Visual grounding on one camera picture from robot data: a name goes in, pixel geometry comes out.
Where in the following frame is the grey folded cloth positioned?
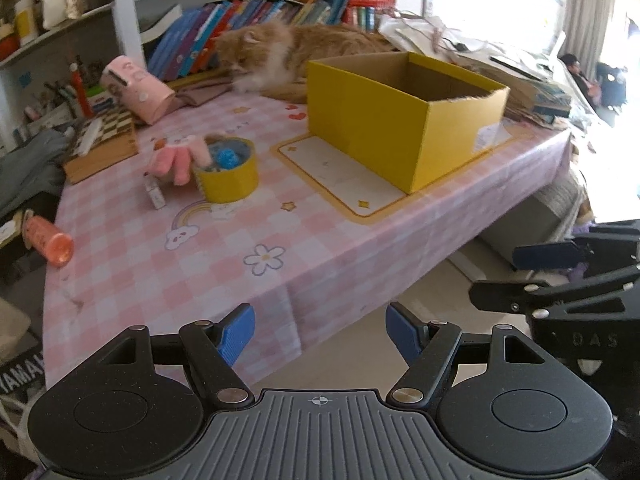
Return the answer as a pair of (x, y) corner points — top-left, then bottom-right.
(0, 129), (70, 216)

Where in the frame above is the blue crumpled ball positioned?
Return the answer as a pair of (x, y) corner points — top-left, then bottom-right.
(215, 148), (243, 170)

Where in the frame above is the yellow cardboard box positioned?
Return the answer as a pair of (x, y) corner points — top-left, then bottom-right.
(307, 52), (510, 194)

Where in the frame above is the pink plush glove toy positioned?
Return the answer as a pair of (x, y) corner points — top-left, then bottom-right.
(145, 133), (226, 186)

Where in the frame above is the white bookshelf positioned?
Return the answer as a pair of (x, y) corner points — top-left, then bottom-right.
(0, 0), (426, 146)

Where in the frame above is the orange pink bottle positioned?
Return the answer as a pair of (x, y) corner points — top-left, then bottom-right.
(22, 209), (75, 268)

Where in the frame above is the orange fluffy cat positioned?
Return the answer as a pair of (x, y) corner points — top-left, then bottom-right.
(215, 21), (394, 104)

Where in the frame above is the yellow tape roll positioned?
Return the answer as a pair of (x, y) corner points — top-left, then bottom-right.
(192, 138), (259, 204)

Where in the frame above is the mauve folded cloth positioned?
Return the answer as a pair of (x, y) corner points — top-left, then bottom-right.
(174, 81), (231, 107)

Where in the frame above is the white comb on chessboard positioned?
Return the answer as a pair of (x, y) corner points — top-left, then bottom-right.
(75, 117), (103, 157)

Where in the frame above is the pink checkered tablecloth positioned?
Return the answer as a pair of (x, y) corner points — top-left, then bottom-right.
(43, 94), (570, 384)

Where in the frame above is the small white red box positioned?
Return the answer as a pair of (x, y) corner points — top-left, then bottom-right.
(143, 174), (166, 210)

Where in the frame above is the wooden chess board box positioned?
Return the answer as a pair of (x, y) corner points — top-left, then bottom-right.
(63, 106), (139, 184)

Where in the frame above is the pile of papers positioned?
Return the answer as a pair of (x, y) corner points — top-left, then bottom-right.
(378, 11), (573, 129)

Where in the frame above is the pink cylindrical case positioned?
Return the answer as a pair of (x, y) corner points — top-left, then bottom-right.
(100, 55), (175, 125)

